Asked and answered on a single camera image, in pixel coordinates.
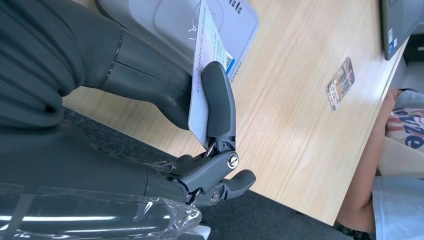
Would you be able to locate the grey card reader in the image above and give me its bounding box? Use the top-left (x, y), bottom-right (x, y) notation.
top-left (95, 0), bottom-right (260, 84)

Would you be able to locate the person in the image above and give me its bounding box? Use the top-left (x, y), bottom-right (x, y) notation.
top-left (333, 86), bottom-right (424, 240)

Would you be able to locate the grey laptop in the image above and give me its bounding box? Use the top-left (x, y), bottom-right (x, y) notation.
top-left (380, 0), bottom-right (424, 62)

